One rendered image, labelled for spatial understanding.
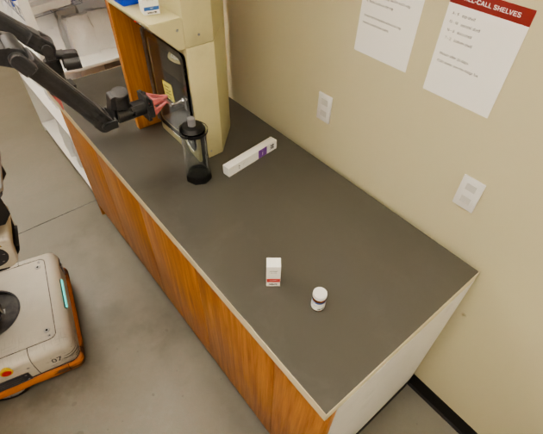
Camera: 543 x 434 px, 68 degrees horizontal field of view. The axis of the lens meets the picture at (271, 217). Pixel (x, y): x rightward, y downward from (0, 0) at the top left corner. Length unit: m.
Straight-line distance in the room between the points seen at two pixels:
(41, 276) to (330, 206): 1.53
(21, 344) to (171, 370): 0.69
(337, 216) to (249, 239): 0.34
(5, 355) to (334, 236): 1.52
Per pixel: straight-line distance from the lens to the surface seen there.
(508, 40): 1.20
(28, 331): 2.21
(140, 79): 1.87
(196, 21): 1.47
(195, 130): 1.47
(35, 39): 1.76
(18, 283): 2.41
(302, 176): 1.64
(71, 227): 2.97
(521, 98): 1.22
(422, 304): 1.33
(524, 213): 1.34
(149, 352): 2.28
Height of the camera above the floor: 1.99
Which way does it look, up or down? 46 degrees down
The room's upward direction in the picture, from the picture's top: 2 degrees clockwise
